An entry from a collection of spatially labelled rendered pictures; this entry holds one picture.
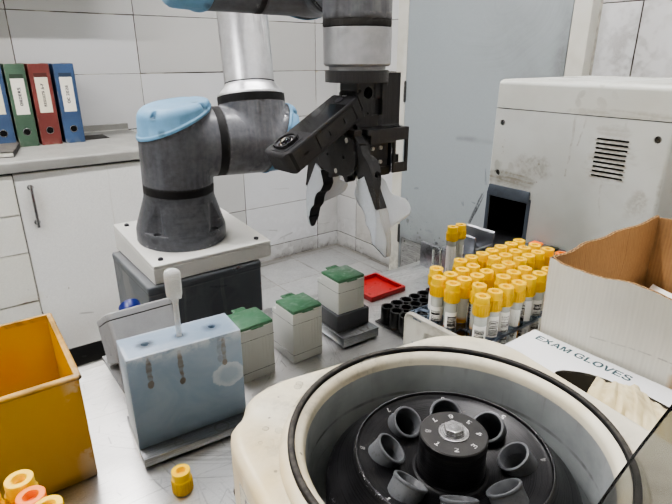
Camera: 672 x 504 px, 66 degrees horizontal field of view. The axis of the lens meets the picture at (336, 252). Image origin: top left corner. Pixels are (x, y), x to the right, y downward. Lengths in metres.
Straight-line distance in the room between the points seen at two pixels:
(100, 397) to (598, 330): 0.50
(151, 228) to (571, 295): 0.64
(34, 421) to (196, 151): 0.51
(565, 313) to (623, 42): 1.80
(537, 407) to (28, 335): 0.46
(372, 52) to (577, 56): 1.76
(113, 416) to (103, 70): 2.34
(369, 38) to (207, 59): 2.42
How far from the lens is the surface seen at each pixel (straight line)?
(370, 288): 0.80
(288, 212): 3.32
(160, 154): 0.86
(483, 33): 2.55
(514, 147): 0.91
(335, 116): 0.57
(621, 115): 0.83
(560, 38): 2.34
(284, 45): 3.19
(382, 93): 0.62
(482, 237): 0.88
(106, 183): 2.19
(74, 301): 2.30
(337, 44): 0.58
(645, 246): 0.75
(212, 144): 0.87
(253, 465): 0.33
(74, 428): 0.49
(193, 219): 0.88
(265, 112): 0.90
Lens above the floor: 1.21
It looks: 20 degrees down
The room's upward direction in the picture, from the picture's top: straight up
